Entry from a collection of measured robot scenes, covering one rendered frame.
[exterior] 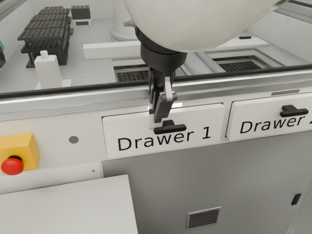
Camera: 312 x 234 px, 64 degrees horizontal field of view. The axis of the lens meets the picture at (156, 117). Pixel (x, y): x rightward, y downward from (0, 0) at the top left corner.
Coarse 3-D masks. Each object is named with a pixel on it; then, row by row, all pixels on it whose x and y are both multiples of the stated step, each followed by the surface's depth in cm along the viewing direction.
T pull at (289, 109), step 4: (284, 108) 63; (288, 108) 62; (292, 108) 62; (296, 108) 62; (304, 108) 62; (280, 112) 61; (284, 112) 60; (288, 112) 60; (292, 112) 61; (296, 112) 61; (300, 112) 61; (304, 112) 61; (284, 116) 61; (288, 116) 61; (292, 116) 61
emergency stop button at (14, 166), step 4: (8, 160) 49; (12, 160) 49; (16, 160) 50; (4, 164) 49; (8, 164) 49; (12, 164) 49; (16, 164) 49; (20, 164) 50; (4, 168) 49; (8, 168) 49; (12, 168) 49; (16, 168) 50; (20, 168) 50; (4, 172) 50; (8, 172) 50; (12, 172) 50; (16, 172) 50; (20, 172) 51
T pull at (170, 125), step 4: (168, 120) 58; (172, 120) 58; (164, 124) 56; (168, 124) 56; (172, 124) 56; (180, 124) 56; (184, 124) 56; (156, 128) 55; (160, 128) 55; (164, 128) 55; (168, 128) 55; (172, 128) 55; (176, 128) 55; (180, 128) 56; (184, 128) 56; (156, 132) 55; (160, 132) 55; (164, 132) 55; (168, 132) 56; (172, 132) 56
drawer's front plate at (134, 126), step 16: (144, 112) 57; (176, 112) 58; (192, 112) 58; (208, 112) 60; (224, 112) 61; (112, 128) 56; (128, 128) 57; (144, 128) 58; (192, 128) 61; (112, 144) 58; (128, 144) 60; (176, 144) 63; (192, 144) 64
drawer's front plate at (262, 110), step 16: (288, 96) 64; (304, 96) 64; (240, 112) 62; (256, 112) 63; (272, 112) 64; (240, 128) 65; (256, 128) 66; (272, 128) 67; (288, 128) 69; (304, 128) 70
